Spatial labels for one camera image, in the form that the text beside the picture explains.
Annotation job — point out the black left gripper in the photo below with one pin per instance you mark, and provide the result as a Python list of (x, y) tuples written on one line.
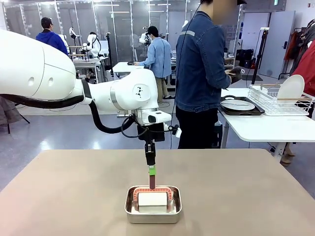
[(155, 135)]

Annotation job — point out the pink-framed white lint roller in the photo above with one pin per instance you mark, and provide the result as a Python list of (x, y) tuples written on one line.
[(152, 199)]

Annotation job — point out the brown pouch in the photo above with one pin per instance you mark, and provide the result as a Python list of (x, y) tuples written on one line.
[(238, 75)]

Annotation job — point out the person's right forearm denim sleeve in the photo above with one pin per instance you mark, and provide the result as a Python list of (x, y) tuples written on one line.
[(219, 82)]

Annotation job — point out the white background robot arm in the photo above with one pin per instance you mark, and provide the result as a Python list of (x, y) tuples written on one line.
[(93, 49), (63, 40), (144, 38), (72, 32)]

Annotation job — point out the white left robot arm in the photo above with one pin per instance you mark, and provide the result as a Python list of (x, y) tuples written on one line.
[(37, 66)]

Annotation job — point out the person's right hand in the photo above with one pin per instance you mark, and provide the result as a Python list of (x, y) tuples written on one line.
[(230, 72)]

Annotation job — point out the rectangular stainless steel tray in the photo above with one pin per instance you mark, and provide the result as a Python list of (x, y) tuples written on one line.
[(152, 218)]

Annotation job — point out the white background table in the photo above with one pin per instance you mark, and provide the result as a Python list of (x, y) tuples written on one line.
[(120, 67), (83, 64)]

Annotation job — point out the white round plate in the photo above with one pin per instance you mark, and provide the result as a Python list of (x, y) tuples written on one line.
[(291, 86), (236, 107)]

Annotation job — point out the silver table knife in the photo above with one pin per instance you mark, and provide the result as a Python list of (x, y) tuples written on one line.
[(236, 104)]

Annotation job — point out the person in light-blue shirt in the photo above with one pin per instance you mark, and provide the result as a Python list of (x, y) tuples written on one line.
[(157, 56)]

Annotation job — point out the person in denim jacket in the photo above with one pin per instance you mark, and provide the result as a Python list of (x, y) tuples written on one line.
[(197, 61)]

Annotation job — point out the dark brown serving tray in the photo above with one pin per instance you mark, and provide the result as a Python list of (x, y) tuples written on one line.
[(258, 111)]

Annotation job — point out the white rounded-corner table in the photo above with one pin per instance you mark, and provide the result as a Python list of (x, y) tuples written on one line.
[(270, 127)]

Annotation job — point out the dark jacket on chair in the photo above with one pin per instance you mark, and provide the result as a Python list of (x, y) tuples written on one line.
[(9, 113)]

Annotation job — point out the person in blue hoodie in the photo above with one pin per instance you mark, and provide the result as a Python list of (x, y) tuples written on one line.
[(51, 40)]

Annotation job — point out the black pole stand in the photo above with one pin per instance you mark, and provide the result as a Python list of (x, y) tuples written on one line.
[(264, 34)]

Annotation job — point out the clothes rack with garments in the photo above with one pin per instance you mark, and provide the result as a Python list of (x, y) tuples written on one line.
[(294, 46)]

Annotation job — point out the person in red jacket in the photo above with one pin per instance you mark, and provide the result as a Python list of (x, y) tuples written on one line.
[(307, 66)]

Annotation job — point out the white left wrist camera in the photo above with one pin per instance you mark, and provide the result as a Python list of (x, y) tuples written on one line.
[(177, 132)]

